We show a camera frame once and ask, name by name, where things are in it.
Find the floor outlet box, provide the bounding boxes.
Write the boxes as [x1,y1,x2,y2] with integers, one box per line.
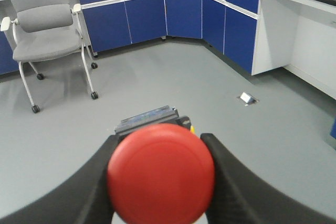
[237,92,260,106]

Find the blue corner lab cabinets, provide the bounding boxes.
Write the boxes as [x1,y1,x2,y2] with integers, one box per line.
[0,0,336,99]

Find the grey office chair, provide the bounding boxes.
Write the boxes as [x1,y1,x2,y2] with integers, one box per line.
[1,0,99,113]

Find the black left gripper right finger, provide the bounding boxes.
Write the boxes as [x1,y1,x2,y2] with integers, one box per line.
[201,133,335,223]

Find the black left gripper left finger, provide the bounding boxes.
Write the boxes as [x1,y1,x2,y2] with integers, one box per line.
[1,135,119,223]

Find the red mushroom push button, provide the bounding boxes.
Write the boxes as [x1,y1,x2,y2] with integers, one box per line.
[107,105,215,223]

